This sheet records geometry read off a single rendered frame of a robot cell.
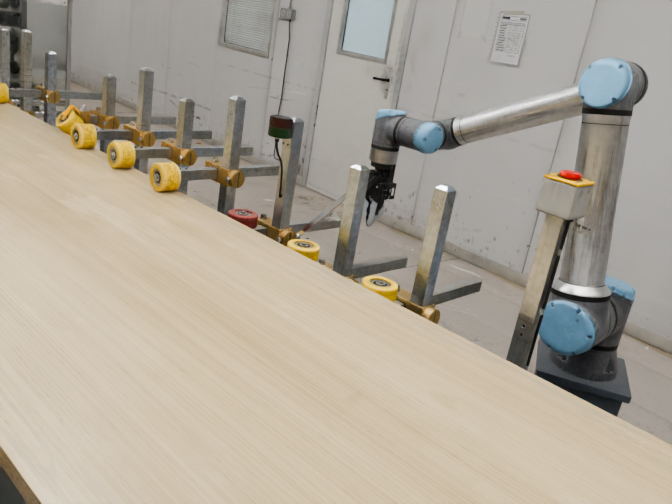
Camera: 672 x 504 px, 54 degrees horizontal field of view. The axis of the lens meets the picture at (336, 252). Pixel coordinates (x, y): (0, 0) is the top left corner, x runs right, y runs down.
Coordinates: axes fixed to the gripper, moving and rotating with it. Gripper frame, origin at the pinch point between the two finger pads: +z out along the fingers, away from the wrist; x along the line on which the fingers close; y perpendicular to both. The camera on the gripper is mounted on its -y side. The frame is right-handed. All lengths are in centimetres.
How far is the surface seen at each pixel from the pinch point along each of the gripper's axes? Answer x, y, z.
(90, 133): 73, -58, -13
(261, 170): 24.2, -26.6, -12.4
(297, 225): -0.6, -32.5, -3.0
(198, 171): 25, -50, -13
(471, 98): 115, 234, -26
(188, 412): -66, -115, -7
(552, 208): -79, -47, -33
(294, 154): -4.7, -41.7, -25.1
